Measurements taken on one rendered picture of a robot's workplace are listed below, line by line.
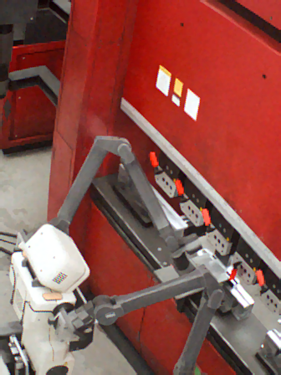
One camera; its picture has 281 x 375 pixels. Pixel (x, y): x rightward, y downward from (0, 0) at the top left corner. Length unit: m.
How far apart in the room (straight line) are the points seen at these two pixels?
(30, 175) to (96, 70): 1.93
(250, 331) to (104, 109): 1.25
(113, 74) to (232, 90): 0.79
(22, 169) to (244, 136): 2.67
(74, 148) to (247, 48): 1.22
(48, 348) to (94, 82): 1.25
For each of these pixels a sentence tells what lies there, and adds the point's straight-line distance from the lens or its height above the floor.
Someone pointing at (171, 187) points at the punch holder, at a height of 1.14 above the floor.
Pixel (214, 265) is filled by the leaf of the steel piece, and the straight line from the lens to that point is 3.03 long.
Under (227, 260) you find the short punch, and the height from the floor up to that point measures 1.06.
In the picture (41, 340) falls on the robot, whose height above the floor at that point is 0.92.
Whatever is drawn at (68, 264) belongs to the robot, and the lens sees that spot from 2.40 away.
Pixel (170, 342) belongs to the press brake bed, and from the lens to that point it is 3.33.
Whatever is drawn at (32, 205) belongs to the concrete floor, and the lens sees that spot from 4.75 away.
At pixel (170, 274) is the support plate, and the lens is 2.95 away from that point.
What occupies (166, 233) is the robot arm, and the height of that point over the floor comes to 1.27.
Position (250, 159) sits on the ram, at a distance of 2.65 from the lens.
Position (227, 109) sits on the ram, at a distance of 2.70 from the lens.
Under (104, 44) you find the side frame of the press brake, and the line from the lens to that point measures 3.15.
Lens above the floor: 3.03
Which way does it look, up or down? 37 degrees down
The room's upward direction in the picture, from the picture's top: 10 degrees clockwise
